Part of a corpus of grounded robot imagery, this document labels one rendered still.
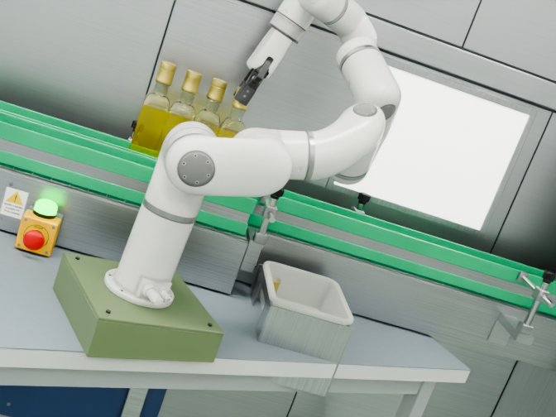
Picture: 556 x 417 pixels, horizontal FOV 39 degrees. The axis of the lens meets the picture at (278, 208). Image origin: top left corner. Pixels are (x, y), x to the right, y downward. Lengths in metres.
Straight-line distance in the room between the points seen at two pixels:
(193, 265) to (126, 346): 0.40
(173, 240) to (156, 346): 0.18
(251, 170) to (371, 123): 0.24
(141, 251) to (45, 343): 0.21
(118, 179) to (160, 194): 0.33
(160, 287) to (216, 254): 0.32
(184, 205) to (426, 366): 0.69
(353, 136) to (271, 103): 0.56
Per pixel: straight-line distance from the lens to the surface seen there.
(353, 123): 1.34
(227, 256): 1.65
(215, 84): 1.70
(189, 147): 1.21
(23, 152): 1.65
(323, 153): 1.32
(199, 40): 1.83
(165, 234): 1.32
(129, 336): 1.30
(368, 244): 1.81
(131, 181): 1.63
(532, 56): 2.02
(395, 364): 1.68
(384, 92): 1.45
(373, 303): 1.84
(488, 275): 1.91
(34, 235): 1.56
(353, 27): 1.67
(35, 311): 1.40
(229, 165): 1.22
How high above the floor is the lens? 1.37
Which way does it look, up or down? 14 degrees down
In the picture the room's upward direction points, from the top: 20 degrees clockwise
